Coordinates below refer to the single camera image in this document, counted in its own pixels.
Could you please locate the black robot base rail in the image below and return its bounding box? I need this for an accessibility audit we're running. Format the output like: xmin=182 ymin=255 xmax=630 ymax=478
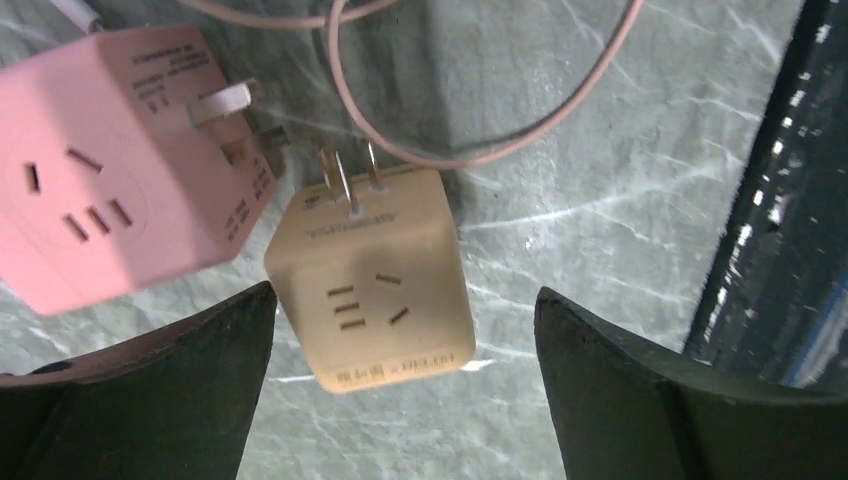
xmin=683 ymin=1 xmax=847 ymax=388

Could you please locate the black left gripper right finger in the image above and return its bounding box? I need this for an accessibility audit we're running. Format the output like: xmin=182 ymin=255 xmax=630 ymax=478
xmin=534 ymin=287 xmax=847 ymax=479

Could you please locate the beige cube socket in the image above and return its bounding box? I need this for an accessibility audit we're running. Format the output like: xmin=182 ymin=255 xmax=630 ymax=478
xmin=264 ymin=146 xmax=476 ymax=394

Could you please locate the thin pink charging cable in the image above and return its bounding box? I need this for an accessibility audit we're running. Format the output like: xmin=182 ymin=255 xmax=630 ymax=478
xmin=178 ymin=0 xmax=647 ymax=171

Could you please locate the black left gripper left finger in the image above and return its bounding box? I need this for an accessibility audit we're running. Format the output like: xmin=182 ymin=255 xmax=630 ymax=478
xmin=1 ymin=282 xmax=277 ymax=479

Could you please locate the pink cube socket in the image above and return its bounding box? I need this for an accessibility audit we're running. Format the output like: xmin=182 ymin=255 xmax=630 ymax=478
xmin=1 ymin=24 xmax=276 ymax=315

